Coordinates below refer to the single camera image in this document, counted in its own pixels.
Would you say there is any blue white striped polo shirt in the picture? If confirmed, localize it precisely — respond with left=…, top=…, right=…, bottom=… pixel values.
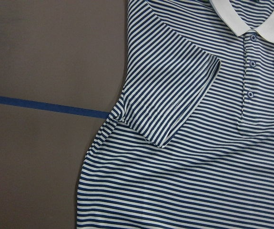
left=76, top=0, right=274, bottom=229

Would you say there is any crossing blue tape line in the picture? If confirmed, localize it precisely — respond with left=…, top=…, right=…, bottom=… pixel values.
left=0, top=96, right=109, bottom=119

